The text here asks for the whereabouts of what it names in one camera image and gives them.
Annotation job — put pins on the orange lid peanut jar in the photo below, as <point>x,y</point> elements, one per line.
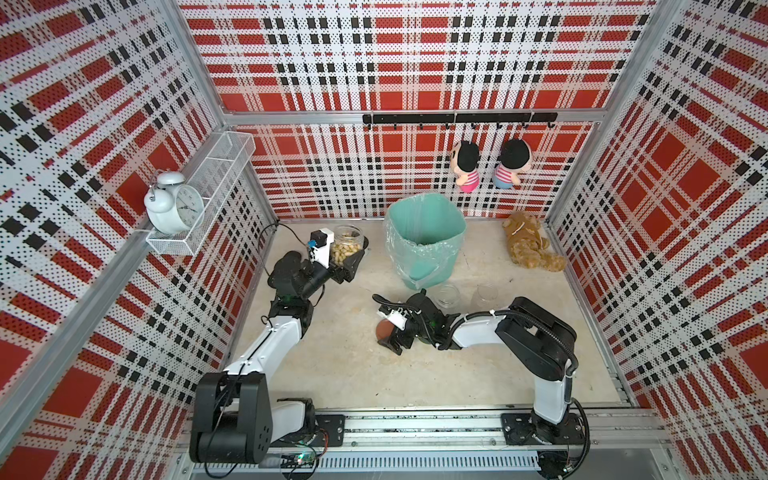
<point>348,240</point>

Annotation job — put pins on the blue striped hanging doll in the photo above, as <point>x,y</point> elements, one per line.
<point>515,158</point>

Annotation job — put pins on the clear plastic bin liner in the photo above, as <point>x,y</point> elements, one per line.
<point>408,252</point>

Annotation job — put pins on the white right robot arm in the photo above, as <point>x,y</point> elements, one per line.
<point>543,343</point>

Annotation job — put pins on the green lid peanut jar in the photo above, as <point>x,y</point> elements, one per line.
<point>447,296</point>

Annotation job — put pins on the white twin-bell alarm clock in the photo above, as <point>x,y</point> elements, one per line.
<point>172,205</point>

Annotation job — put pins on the green circuit board with wires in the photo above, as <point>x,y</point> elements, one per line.
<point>303,465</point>

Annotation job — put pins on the metal base rail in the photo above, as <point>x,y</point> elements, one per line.
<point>620,443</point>

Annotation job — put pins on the black wall hook rail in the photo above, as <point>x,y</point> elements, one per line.
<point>459,118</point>

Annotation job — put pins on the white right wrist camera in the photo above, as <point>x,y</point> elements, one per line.
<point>393,316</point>

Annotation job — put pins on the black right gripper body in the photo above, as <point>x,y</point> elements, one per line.
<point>404,337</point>

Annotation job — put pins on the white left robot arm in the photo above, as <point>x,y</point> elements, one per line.
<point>234,419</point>

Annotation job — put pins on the clear peanut jar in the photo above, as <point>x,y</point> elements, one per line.
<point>485,297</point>

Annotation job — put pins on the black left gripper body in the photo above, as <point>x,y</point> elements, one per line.
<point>315,277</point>

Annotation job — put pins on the orange brown jar lid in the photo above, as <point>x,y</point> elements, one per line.
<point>384,330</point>

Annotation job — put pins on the white wire mesh shelf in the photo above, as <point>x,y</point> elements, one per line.
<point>215,177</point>

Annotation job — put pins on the green plastic trash bin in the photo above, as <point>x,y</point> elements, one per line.
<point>426,234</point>

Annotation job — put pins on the pink striped hanging doll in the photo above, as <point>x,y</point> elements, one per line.
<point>463,163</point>

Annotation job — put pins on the tan teddy bear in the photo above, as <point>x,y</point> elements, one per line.
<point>526,246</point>

